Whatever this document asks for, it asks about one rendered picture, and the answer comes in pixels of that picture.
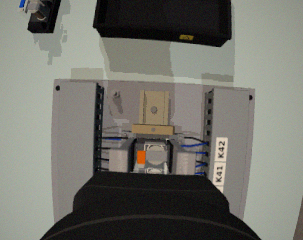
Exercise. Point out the grey relay with orange button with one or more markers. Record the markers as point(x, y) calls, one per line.
point(151, 154)

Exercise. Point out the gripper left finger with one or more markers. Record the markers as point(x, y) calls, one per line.
point(122, 159)

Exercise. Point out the grey mounting plate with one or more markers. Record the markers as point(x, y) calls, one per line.
point(158, 103)

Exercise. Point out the black rectangular tray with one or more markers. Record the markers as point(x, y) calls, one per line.
point(165, 20)

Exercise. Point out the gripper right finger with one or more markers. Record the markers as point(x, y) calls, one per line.
point(181, 162)

